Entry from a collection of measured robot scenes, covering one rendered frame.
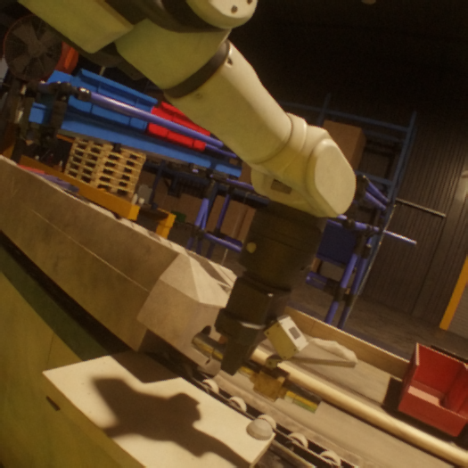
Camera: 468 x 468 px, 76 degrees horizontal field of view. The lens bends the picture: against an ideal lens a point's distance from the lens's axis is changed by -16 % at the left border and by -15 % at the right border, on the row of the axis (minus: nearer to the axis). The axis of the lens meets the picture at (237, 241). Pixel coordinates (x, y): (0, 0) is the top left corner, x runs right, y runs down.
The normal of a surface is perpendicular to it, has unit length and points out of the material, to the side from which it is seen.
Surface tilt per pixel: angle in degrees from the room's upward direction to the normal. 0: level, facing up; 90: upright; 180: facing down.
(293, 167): 100
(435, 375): 88
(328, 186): 90
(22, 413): 90
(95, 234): 80
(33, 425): 90
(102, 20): 138
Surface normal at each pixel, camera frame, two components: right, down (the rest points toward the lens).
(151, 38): -0.61, 0.55
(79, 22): -0.09, 0.94
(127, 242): -0.42, -0.25
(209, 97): 0.22, 0.81
